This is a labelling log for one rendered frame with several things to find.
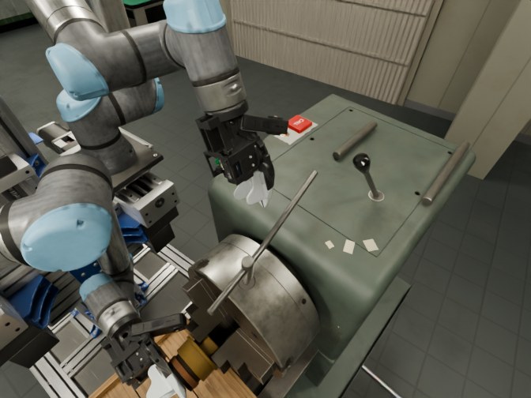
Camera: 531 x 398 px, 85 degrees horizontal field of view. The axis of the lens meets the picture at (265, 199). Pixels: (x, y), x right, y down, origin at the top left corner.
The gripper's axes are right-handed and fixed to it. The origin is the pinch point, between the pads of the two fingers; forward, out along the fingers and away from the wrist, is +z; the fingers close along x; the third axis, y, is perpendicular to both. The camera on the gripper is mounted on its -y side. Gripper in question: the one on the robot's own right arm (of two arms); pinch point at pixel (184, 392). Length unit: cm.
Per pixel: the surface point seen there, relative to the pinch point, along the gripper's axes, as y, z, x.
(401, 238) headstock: -48, 15, 17
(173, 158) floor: -95, -188, -108
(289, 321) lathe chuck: -21.4, 8.0, 10.5
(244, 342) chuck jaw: -14.0, 2.5, 2.7
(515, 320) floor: -150, 82, -109
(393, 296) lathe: -80, 21, -55
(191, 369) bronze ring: -3.3, -1.4, 2.6
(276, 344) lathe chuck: -16.7, 8.7, 9.7
